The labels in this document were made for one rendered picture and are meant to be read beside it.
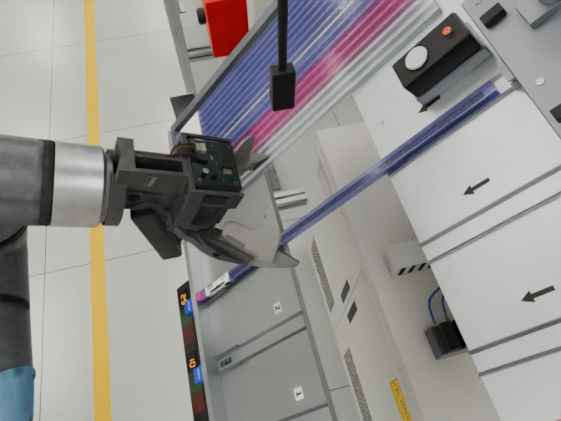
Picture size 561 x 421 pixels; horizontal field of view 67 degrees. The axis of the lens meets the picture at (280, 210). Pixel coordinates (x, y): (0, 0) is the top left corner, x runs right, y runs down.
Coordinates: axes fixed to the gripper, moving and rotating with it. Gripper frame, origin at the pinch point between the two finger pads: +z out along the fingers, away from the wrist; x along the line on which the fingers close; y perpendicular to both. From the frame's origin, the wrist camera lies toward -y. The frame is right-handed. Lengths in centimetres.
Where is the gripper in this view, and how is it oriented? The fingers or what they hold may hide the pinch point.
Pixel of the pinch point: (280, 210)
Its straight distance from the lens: 51.1
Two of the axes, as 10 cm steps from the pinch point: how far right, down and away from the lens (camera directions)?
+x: -2.4, -8.4, 4.9
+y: 4.5, -5.4, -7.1
